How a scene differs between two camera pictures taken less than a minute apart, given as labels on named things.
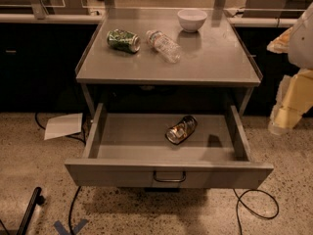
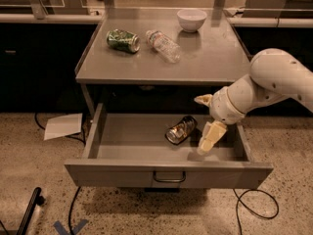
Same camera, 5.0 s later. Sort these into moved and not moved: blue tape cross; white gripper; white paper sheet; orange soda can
Moved: white gripper
Not moved: white paper sheet; blue tape cross; orange soda can
